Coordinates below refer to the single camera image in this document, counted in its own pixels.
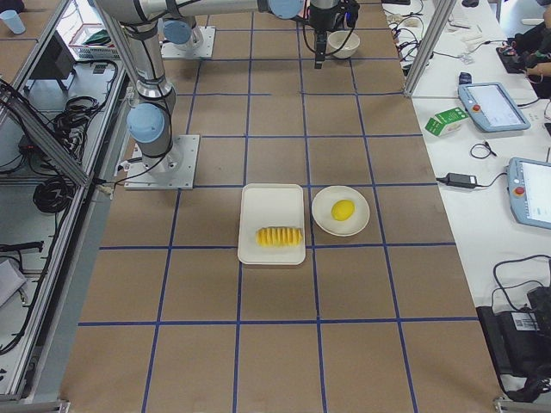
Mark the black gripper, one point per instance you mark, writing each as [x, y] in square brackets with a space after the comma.
[319, 17]

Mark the yellow ridged bread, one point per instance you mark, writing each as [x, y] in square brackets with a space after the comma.
[279, 236]

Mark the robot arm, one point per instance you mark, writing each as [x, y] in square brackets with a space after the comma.
[150, 122]
[286, 10]

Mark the white round plate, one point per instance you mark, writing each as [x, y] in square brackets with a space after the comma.
[321, 209]

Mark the white bowl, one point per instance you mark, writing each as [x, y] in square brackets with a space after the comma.
[342, 44]

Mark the green white carton box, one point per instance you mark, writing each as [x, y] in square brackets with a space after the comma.
[446, 121]

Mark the yellow lemon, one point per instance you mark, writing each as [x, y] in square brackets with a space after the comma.
[343, 210]

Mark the white rectangular tray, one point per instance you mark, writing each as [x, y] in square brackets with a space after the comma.
[266, 205]

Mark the upper teach pendant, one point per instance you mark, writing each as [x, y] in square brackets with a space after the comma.
[491, 108]

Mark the teach pendant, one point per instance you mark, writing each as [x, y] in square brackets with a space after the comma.
[491, 108]
[529, 191]

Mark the black power adapter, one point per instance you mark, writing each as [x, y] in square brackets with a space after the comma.
[461, 180]

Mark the lower teach pendant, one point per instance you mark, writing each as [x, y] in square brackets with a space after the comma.
[529, 191]

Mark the blue plastic cup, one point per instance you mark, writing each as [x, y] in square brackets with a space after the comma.
[13, 21]

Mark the black device on table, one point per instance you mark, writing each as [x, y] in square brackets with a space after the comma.
[519, 344]

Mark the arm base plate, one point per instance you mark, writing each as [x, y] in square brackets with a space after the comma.
[176, 170]
[189, 45]

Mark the aluminium frame post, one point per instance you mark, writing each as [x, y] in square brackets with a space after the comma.
[427, 45]

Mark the white wire basket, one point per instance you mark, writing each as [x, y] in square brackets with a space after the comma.
[92, 42]

